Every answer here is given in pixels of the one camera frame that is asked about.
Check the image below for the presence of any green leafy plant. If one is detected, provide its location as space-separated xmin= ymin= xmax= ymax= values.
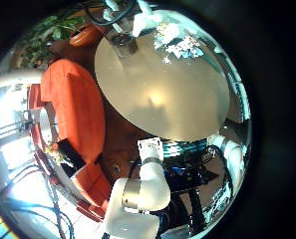
xmin=20 ymin=12 xmax=86 ymax=69

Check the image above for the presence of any orange plant pot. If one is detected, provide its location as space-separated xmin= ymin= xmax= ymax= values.
xmin=69 ymin=24 xmax=104 ymax=48

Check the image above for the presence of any black cable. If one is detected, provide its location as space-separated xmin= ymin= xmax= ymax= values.
xmin=83 ymin=0 xmax=136 ymax=28

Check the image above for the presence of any orange sofa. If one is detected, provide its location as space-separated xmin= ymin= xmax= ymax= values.
xmin=27 ymin=59 xmax=114 ymax=221

